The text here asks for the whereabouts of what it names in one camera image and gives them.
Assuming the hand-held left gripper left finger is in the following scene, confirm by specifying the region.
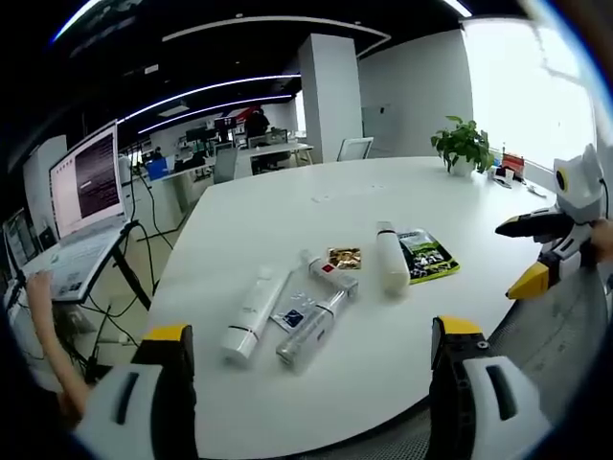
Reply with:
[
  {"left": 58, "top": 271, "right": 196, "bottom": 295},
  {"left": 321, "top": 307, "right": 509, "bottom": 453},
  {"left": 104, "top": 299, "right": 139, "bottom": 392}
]
[{"left": 71, "top": 324, "right": 198, "bottom": 460}]

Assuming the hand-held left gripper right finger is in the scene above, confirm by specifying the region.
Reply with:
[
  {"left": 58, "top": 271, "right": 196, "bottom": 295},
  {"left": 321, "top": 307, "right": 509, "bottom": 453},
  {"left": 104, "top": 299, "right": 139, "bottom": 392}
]
[{"left": 429, "top": 314, "right": 556, "bottom": 460}]

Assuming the green skincare packet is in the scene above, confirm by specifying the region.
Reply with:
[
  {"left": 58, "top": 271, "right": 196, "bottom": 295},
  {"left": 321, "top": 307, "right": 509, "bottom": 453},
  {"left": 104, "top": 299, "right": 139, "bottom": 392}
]
[{"left": 396, "top": 226, "right": 463, "bottom": 286}]

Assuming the white skincare tube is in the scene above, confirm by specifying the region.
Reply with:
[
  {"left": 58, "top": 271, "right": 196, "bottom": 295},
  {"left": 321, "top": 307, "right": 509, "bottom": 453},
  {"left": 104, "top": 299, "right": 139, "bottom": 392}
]
[{"left": 219, "top": 265, "right": 294, "bottom": 369}]

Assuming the cream skincare bottle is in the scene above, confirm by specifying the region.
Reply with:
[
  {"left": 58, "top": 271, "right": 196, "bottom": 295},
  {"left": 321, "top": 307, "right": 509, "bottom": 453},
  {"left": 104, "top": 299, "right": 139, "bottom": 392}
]
[{"left": 375, "top": 220, "right": 412, "bottom": 297}]

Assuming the blue skincare sachet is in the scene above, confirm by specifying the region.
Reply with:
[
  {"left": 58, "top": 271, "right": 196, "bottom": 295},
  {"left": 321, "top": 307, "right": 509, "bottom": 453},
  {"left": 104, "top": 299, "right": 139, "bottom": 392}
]
[{"left": 269, "top": 287, "right": 318, "bottom": 333}]

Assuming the clear skincare bottle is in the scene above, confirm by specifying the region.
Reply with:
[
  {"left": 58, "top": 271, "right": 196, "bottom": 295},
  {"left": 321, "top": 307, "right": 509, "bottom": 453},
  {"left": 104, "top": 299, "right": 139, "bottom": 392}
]
[{"left": 275, "top": 287, "right": 350, "bottom": 376}]

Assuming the red label skincare tube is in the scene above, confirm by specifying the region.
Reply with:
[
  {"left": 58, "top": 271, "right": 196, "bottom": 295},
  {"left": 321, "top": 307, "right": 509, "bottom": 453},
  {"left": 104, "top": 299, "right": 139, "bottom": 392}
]
[{"left": 300, "top": 248, "right": 360, "bottom": 299}]

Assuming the gold skincare sachet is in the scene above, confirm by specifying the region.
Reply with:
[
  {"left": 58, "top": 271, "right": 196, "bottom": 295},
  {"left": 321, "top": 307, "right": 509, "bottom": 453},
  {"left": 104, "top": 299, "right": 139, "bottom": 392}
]
[{"left": 326, "top": 245, "right": 363, "bottom": 271}]

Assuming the person's right hand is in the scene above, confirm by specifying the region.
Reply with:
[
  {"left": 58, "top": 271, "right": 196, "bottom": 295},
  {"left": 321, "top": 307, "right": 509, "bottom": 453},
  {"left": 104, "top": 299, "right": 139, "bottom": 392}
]
[{"left": 587, "top": 218, "right": 613, "bottom": 265}]

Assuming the red box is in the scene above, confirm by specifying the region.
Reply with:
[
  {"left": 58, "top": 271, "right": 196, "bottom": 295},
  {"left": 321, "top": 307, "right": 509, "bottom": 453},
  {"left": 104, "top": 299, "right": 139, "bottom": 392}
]
[{"left": 499, "top": 151, "right": 527, "bottom": 174}]

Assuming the green potted plant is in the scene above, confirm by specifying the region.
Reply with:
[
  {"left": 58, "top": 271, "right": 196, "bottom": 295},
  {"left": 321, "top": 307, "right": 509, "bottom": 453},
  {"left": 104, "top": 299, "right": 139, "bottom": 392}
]
[{"left": 430, "top": 115, "right": 495, "bottom": 177}]

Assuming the black laptop stand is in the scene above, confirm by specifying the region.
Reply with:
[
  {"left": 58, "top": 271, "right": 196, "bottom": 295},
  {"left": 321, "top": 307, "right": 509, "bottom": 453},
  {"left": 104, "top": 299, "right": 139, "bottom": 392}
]
[{"left": 80, "top": 218, "right": 153, "bottom": 311}]

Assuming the white office chair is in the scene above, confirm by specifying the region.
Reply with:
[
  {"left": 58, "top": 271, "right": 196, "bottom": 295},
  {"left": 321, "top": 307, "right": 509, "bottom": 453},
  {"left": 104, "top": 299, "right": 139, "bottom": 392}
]
[{"left": 335, "top": 136, "right": 375, "bottom": 163}]

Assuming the small monitor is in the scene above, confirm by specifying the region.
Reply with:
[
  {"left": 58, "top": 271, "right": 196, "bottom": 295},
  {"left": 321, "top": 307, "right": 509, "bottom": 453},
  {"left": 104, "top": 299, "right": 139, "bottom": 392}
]
[{"left": 1, "top": 209, "right": 33, "bottom": 277}]

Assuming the white laptop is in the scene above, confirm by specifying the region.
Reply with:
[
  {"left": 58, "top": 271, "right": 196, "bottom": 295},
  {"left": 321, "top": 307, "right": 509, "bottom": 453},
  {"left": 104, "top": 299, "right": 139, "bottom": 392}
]
[{"left": 21, "top": 119, "right": 129, "bottom": 303}]

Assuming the grey office chair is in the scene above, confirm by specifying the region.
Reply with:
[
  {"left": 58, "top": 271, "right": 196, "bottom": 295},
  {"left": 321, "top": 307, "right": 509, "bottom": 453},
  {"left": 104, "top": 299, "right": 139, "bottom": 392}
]
[{"left": 212, "top": 145, "right": 239, "bottom": 185}]

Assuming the black cable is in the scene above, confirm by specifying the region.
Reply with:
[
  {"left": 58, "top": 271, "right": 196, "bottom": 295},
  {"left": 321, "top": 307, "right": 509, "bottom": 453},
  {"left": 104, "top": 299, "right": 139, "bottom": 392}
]
[{"left": 125, "top": 167, "right": 174, "bottom": 298}]

